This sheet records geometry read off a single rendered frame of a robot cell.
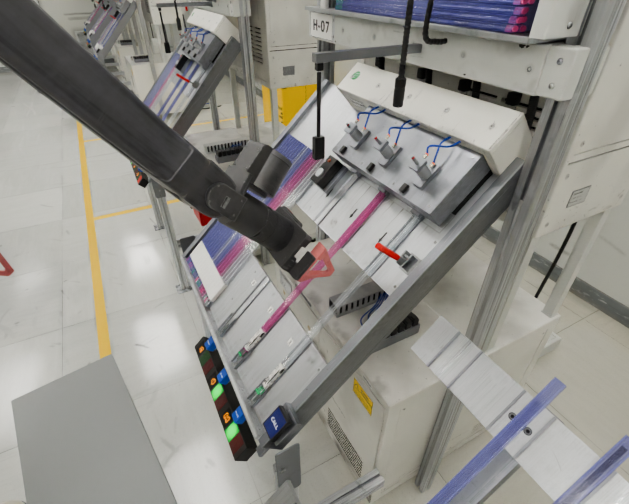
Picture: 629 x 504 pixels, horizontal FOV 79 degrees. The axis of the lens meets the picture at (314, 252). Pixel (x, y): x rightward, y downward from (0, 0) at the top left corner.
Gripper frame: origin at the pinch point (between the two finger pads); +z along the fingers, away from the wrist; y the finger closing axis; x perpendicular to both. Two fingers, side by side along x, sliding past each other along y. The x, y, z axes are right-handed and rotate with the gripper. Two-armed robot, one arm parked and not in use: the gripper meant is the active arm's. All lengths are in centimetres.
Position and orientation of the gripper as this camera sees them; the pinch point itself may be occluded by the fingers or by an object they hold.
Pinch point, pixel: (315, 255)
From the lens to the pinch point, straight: 67.7
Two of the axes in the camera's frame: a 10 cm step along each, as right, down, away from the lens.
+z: 6.2, 3.7, 6.9
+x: -6.3, 7.6, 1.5
